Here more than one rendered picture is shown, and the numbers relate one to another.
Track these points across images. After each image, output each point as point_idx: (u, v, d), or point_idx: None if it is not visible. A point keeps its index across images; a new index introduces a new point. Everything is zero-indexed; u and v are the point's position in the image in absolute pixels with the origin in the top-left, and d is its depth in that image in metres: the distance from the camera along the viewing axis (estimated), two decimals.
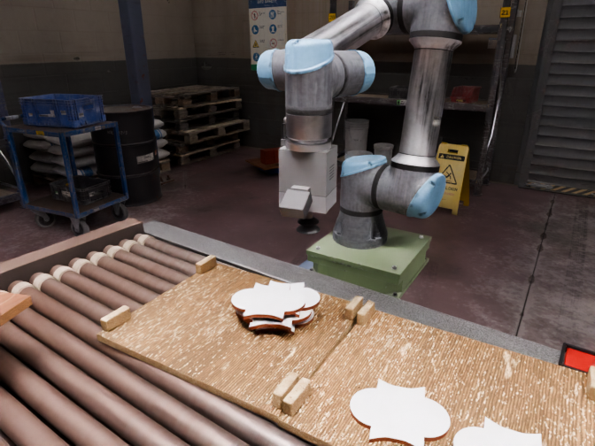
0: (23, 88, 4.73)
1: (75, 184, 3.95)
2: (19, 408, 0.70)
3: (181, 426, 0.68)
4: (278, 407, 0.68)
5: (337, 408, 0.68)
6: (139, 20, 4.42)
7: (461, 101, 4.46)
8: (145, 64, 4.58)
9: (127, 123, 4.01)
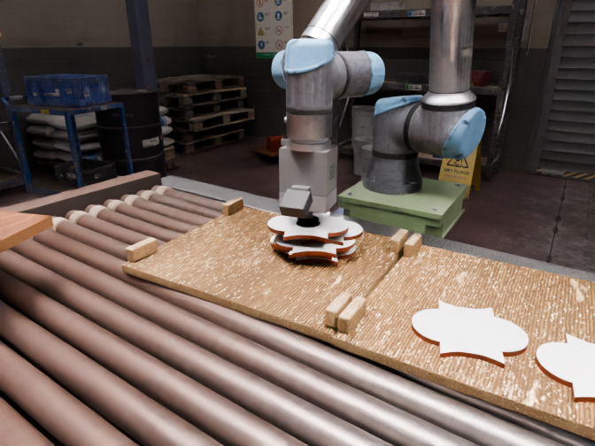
0: (26, 73, 4.66)
1: (80, 167, 3.88)
2: (42, 330, 0.63)
3: (223, 348, 0.61)
4: (332, 326, 0.60)
5: (397, 327, 0.61)
6: (144, 3, 4.34)
7: (472, 85, 4.38)
8: (150, 48, 4.51)
9: (132, 105, 3.94)
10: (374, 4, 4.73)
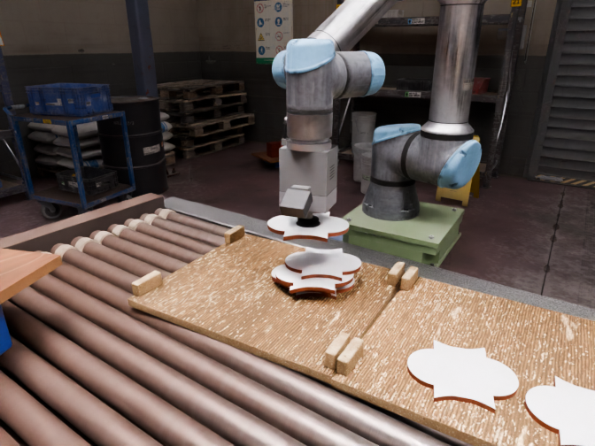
0: (27, 80, 4.69)
1: (81, 175, 3.90)
2: (52, 370, 0.66)
3: (227, 388, 0.63)
4: (331, 367, 0.63)
5: (394, 368, 0.64)
6: (145, 11, 4.37)
7: (471, 92, 4.41)
8: (151, 55, 4.53)
9: (133, 113, 3.96)
10: None
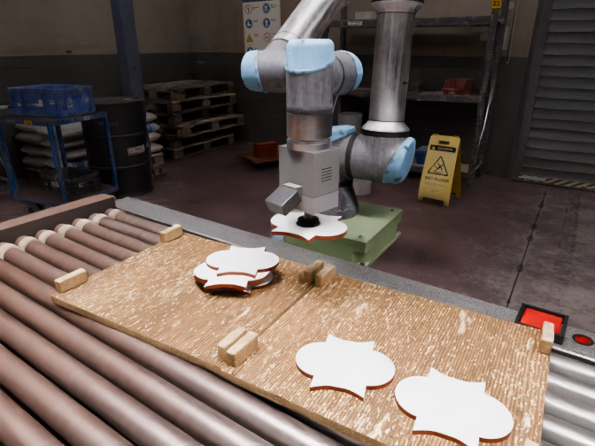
0: (15, 81, 4.72)
1: (65, 175, 3.94)
2: None
3: (124, 380, 0.67)
4: (222, 359, 0.66)
5: (283, 360, 0.67)
6: (130, 12, 4.40)
7: (453, 93, 4.44)
8: (137, 56, 4.57)
9: (117, 114, 4.00)
10: (359, 13, 4.80)
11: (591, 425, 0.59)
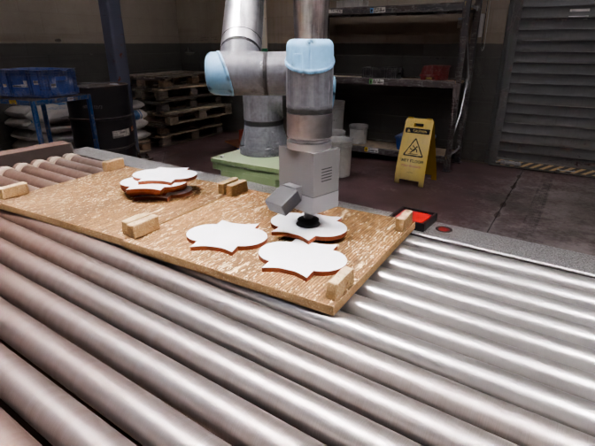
0: (4, 68, 4.85)
1: None
2: None
3: (43, 250, 0.79)
4: (126, 234, 0.79)
5: (177, 235, 0.80)
6: (116, 0, 4.53)
7: (430, 79, 4.57)
8: (123, 43, 4.69)
9: (101, 97, 4.12)
10: (340, 2, 4.92)
11: (419, 274, 0.71)
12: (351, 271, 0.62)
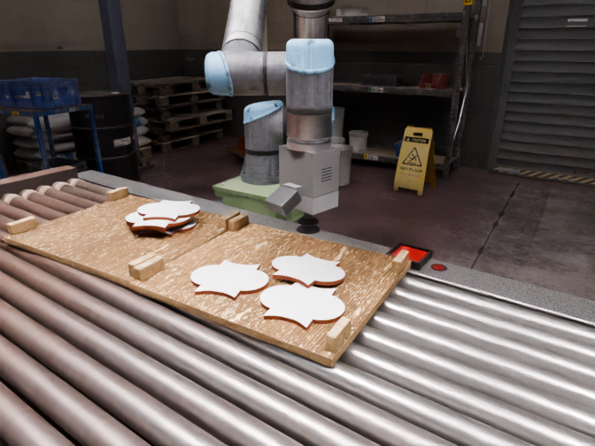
0: (6, 76, 4.88)
1: (53, 165, 4.09)
2: None
3: (53, 292, 0.82)
4: (132, 275, 0.82)
5: (182, 277, 0.83)
6: (117, 9, 4.56)
7: (429, 87, 4.60)
8: (124, 51, 4.72)
9: (103, 107, 4.15)
10: (340, 11, 4.95)
11: (413, 319, 0.75)
12: (349, 322, 0.65)
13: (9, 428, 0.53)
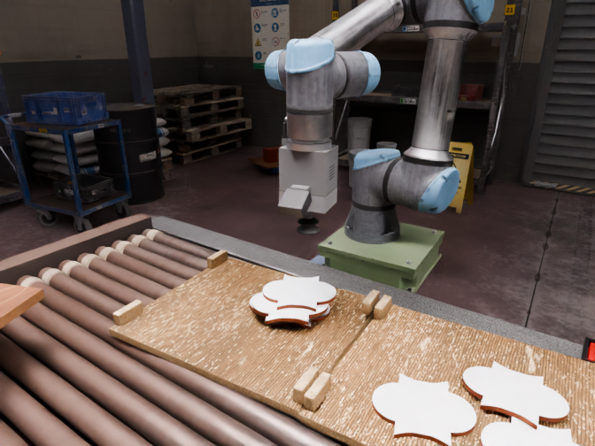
0: (25, 87, 4.71)
1: (78, 182, 3.93)
2: (33, 403, 0.69)
3: (199, 422, 0.66)
4: (298, 402, 0.66)
5: (359, 403, 0.66)
6: (142, 19, 4.40)
7: (465, 99, 4.44)
8: (148, 62, 4.56)
9: (129, 121, 3.99)
10: None
11: None
12: None
13: None
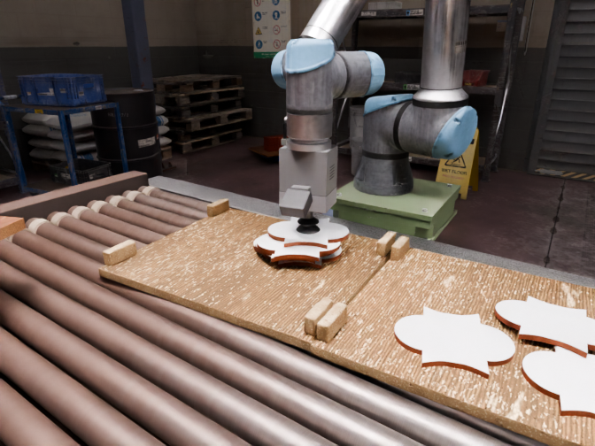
0: (22, 73, 4.63)
1: (75, 167, 3.85)
2: (10, 337, 0.61)
3: (197, 357, 0.58)
4: (311, 334, 0.58)
5: (380, 334, 0.58)
6: (140, 2, 4.32)
7: (469, 84, 4.36)
8: (147, 47, 4.48)
9: (127, 105, 3.91)
10: (373, 3, 4.71)
11: None
12: None
13: None
